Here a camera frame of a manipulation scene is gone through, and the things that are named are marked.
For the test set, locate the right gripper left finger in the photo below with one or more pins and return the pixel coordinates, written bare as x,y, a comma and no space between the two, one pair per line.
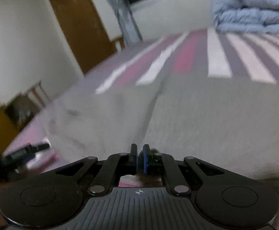
114,167

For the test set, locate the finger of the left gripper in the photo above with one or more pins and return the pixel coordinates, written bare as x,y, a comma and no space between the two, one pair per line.
25,154

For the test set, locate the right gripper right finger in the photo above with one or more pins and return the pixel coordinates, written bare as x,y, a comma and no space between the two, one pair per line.
162,165

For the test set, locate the grey pants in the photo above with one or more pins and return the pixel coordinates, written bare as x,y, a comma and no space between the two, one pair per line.
231,123

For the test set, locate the wooden desk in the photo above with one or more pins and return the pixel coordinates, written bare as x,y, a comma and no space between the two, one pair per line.
14,117

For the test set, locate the wooden chair at left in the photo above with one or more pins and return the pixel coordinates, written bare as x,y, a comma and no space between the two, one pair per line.
39,95

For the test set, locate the brown wooden door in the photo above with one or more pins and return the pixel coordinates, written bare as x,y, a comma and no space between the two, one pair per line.
84,32

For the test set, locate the wooden chair near door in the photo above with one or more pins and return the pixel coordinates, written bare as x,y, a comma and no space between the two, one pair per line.
118,43

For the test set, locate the striped bed sheet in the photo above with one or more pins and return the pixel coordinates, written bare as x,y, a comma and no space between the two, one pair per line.
215,55

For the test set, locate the left grey curtain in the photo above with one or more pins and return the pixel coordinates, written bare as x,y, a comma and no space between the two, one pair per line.
129,29

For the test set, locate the folded light blue duvet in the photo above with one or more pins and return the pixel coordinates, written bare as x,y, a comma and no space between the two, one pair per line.
246,16

